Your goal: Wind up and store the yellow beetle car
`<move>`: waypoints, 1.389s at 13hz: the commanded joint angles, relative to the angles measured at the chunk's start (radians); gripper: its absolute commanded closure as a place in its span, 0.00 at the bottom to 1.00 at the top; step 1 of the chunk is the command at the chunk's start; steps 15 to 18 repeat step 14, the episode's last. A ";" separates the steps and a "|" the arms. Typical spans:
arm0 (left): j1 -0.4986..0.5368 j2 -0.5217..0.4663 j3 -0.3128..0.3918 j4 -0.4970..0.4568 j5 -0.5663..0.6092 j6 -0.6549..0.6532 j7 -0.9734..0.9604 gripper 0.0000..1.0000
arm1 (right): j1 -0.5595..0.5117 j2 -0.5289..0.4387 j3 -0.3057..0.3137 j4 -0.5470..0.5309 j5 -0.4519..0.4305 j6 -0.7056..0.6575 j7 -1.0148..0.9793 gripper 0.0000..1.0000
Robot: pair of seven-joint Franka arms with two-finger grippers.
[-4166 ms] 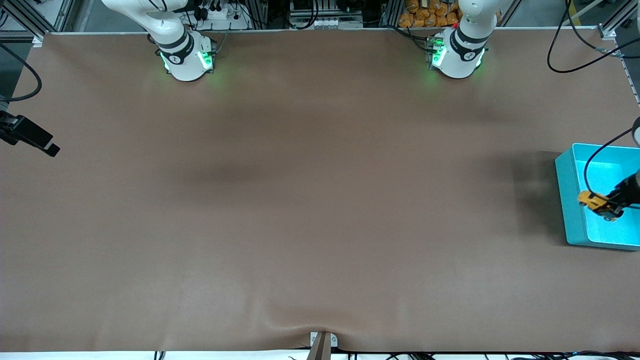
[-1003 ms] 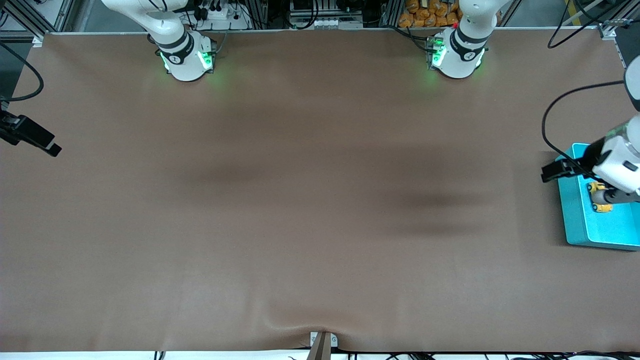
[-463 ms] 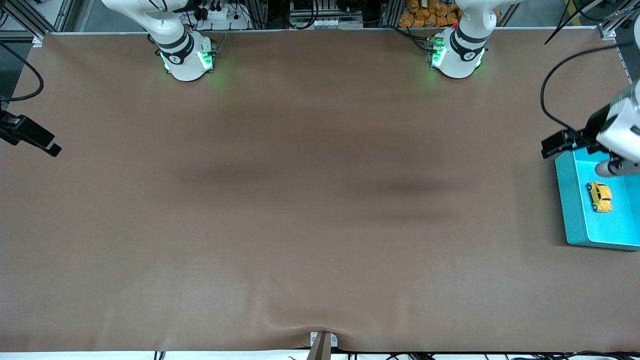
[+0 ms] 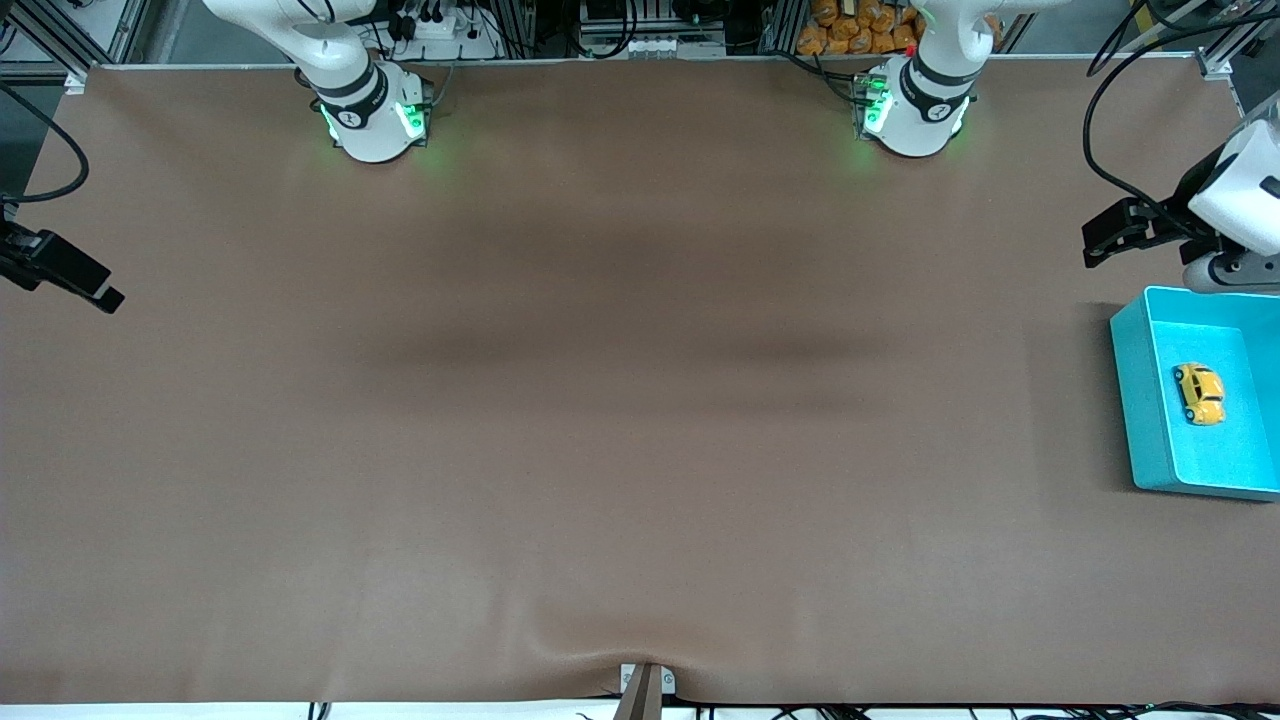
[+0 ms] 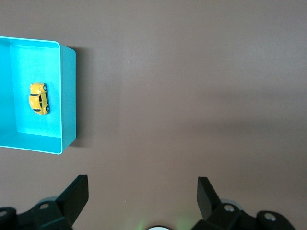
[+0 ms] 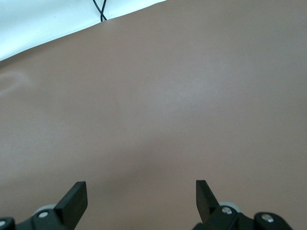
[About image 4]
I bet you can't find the aluminium rack with connectors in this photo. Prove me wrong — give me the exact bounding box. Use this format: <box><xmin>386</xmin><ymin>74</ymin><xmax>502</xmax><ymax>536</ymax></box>
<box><xmin>575</xmin><ymin>0</ymin><xmax>731</xmax><ymax>59</ymax></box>

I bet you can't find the teal plastic box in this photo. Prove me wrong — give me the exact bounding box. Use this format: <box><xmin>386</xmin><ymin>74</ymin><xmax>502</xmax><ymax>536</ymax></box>
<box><xmin>1109</xmin><ymin>285</ymin><xmax>1280</xmax><ymax>503</ymax></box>

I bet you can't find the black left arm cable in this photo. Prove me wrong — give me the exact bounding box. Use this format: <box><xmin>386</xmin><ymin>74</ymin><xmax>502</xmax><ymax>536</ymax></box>
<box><xmin>1085</xmin><ymin>0</ymin><xmax>1280</xmax><ymax>236</ymax></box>

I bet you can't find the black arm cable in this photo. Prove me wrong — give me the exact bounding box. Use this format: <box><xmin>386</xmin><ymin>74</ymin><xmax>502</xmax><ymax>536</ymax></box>
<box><xmin>1085</xmin><ymin>0</ymin><xmax>1280</xmax><ymax>236</ymax></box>
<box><xmin>0</xmin><ymin>85</ymin><xmax>91</xmax><ymax>204</ymax></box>

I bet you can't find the yellow beetle toy car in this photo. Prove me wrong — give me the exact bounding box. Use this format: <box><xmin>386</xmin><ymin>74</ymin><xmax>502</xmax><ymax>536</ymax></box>
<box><xmin>1172</xmin><ymin>362</ymin><xmax>1227</xmax><ymax>427</ymax></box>

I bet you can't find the aluminium frame post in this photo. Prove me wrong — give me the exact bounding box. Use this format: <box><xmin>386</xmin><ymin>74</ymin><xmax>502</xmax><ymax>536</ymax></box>
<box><xmin>0</xmin><ymin>0</ymin><xmax>151</xmax><ymax>93</ymax></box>
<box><xmin>1195</xmin><ymin>0</ymin><xmax>1280</xmax><ymax>83</ymax></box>

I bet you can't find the heap of orange round items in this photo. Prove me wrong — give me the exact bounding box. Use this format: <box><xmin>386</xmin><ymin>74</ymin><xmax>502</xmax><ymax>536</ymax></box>
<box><xmin>797</xmin><ymin>0</ymin><xmax>926</xmax><ymax>57</ymax></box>

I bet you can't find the brown post with white bracket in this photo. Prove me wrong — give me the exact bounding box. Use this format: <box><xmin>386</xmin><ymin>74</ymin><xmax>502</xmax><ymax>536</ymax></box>
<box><xmin>612</xmin><ymin>662</ymin><xmax>678</xmax><ymax>720</ymax></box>

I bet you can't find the white power strip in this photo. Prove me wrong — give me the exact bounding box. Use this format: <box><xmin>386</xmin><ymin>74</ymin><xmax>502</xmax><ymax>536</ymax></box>
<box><xmin>385</xmin><ymin>0</ymin><xmax>501</xmax><ymax>61</ymax></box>

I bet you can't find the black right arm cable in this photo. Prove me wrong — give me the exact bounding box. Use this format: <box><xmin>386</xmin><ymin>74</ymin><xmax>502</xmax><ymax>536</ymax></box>
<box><xmin>0</xmin><ymin>85</ymin><xmax>91</xmax><ymax>204</ymax></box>

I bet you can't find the brown table mat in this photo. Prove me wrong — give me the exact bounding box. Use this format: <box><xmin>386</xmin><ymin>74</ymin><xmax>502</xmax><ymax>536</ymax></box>
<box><xmin>0</xmin><ymin>55</ymin><xmax>1280</xmax><ymax>706</ymax></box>

